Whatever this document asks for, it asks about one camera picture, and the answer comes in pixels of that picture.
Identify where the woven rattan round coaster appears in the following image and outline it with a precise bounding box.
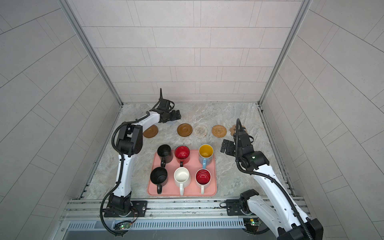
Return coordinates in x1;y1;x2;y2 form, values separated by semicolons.
212;125;227;138

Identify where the white mug red inside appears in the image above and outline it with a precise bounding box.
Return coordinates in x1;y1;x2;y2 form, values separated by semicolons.
195;169;212;195

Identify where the blue mug yellow inside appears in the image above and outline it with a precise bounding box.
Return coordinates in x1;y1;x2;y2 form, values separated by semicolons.
199;144;214;169

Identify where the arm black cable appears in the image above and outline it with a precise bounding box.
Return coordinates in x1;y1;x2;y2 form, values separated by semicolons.
99;87;176;237
234;118;314;240

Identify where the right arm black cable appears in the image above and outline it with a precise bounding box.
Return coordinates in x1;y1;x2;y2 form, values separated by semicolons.
234;118;314;240

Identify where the left circuit board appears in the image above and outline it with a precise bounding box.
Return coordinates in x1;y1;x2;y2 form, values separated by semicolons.
114;221;133;231

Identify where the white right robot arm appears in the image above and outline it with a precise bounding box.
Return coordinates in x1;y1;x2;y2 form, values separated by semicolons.
221;131;324;240

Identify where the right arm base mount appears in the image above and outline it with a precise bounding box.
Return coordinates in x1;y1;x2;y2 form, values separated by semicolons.
219;189;259;216

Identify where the black mug rear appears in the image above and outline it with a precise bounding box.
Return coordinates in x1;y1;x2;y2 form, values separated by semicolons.
157;145;173;168

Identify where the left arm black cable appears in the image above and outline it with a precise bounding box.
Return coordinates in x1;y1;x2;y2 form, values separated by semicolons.
99;87;176;237

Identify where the black mug red inside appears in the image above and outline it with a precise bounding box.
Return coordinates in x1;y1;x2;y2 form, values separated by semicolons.
174;145;190;167

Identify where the metal corner profile left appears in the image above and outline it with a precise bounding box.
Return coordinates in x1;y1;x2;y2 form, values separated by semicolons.
58;0;124;107

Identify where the pink tray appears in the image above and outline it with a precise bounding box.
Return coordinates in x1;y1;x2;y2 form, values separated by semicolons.
147;149;218;197

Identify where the metal corner profile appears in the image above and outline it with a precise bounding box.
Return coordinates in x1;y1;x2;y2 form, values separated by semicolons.
259;0;312;107
58;0;124;107

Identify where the black mug front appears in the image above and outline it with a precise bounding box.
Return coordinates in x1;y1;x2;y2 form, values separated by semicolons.
150;167;168;195

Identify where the circuit board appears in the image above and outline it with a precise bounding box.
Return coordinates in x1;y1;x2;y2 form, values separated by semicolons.
243;218;263;229
114;221;133;231

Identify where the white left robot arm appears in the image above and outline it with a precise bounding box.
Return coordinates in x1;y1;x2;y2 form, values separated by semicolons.
101;98;181;217

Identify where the multicolour woven round coaster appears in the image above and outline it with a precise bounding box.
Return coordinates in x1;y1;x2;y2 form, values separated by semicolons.
193;125;208;138

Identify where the metal corner profile right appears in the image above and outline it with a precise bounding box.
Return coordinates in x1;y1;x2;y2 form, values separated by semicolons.
259;0;312;107

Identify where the dark wooden round coaster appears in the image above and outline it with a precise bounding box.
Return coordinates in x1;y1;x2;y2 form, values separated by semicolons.
143;125;159;138

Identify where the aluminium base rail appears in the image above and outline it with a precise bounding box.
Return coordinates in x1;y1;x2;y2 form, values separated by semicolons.
60;198;259;231

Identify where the cork paw print coaster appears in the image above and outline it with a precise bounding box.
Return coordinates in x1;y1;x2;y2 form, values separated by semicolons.
230;125;247;136

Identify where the right circuit board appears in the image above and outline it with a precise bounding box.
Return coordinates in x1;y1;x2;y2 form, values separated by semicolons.
243;218;263;229

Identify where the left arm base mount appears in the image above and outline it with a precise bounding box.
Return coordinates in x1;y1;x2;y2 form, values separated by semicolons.
103;194;148;218

